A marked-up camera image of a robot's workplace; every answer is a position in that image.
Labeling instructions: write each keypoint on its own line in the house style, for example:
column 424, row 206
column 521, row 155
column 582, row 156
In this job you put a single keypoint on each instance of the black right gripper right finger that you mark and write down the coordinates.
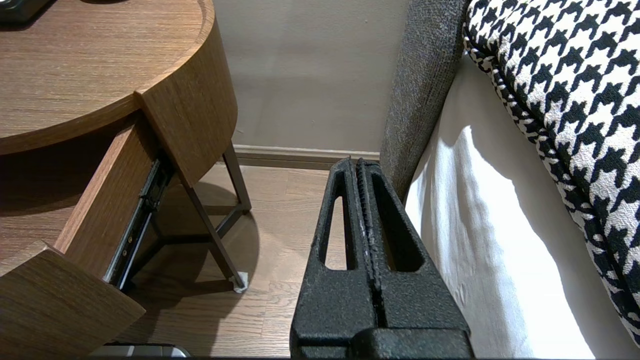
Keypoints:
column 420, row 305

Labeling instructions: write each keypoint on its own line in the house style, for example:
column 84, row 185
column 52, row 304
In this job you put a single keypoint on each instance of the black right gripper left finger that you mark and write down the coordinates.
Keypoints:
column 330, row 305

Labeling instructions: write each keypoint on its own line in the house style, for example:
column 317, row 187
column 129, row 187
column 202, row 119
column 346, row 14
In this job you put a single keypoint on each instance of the curved wooden table drawer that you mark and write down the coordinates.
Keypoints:
column 65, row 305

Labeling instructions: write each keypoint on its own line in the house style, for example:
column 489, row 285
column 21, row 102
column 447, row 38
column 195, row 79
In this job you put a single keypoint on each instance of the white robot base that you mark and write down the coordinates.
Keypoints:
column 135, row 351

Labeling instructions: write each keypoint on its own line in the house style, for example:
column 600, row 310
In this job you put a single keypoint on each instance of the black metal drawer slide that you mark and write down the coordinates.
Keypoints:
column 145, row 210

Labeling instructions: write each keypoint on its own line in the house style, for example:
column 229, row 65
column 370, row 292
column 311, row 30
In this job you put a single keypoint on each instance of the white bed sheet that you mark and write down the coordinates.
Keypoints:
column 475, row 225

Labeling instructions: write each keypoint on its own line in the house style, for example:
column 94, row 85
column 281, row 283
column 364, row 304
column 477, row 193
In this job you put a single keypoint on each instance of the grey fabric headboard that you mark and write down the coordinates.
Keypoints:
column 425, row 75

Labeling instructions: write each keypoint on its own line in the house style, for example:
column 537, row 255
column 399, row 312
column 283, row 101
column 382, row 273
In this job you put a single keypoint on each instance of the black white houndstooth pillow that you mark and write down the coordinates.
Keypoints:
column 575, row 100

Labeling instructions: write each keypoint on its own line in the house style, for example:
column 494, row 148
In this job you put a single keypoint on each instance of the round wooden side table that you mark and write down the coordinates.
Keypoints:
column 100, row 50

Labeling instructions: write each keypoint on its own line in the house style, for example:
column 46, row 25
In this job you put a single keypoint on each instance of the black white desk telephone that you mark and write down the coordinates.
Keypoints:
column 17, row 9

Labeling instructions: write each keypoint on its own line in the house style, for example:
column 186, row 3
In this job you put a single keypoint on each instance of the black metal table frame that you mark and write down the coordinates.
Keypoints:
column 207, row 226

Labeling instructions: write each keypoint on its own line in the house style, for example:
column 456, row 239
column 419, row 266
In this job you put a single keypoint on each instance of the grey wall baseboard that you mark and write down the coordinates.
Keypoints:
column 300, row 156

